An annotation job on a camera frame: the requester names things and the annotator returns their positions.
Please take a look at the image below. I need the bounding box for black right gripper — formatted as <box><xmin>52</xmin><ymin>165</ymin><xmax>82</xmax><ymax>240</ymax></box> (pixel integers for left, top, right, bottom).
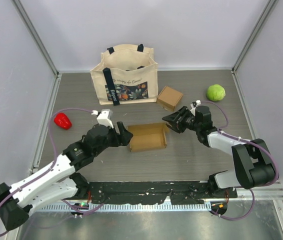
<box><xmin>162</xmin><ymin>106</ymin><xmax>201</xmax><ymax>134</ymax></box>

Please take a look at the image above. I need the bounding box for spare brown cardboard box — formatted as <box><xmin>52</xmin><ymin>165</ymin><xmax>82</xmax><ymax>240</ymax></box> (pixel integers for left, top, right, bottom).
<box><xmin>127</xmin><ymin>122</ymin><xmax>169</xmax><ymax>152</ymax></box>

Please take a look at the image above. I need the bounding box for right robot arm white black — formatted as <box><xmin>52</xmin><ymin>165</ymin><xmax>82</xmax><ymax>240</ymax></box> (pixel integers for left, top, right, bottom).
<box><xmin>162</xmin><ymin>103</ymin><xmax>279</xmax><ymax>198</ymax></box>

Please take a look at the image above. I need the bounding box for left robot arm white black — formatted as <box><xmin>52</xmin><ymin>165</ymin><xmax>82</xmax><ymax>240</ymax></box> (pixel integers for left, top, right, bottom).
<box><xmin>0</xmin><ymin>121</ymin><xmax>133</xmax><ymax>231</ymax></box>

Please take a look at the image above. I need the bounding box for green cabbage ball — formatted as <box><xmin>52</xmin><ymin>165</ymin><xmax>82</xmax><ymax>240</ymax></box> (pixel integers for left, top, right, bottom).
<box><xmin>206</xmin><ymin>84</ymin><xmax>226</xmax><ymax>102</ymax></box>

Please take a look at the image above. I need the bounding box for beige canvas tote bag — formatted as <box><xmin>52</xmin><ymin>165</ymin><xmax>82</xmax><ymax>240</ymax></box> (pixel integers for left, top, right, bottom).
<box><xmin>90</xmin><ymin>44</ymin><xmax>159</xmax><ymax>106</ymax></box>

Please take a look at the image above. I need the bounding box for red bell pepper toy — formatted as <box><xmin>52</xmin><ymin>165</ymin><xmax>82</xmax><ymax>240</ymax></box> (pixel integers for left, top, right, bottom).
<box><xmin>53</xmin><ymin>112</ymin><xmax>72</xmax><ymax>130</ymax></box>

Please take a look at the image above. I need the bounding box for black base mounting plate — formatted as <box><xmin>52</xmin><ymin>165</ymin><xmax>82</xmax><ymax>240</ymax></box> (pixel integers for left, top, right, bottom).
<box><xmin>85</xmin><ymin>181</ymin><xmax>238</xmax><ymax>205</ymax></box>

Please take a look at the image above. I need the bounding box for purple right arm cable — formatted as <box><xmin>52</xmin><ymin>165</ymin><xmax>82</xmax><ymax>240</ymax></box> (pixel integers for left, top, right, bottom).
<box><xmin>200</xmin><ymin>100</ymin><xmax>281</xmax><ymax>221</ymax></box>

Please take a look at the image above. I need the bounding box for slotted cable duct strip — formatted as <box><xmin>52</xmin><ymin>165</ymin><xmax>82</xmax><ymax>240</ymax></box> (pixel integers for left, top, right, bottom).
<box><xmin>38</xmin><ymin>201</ymin><xmax>212</xmax><ymax>213</ymax></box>

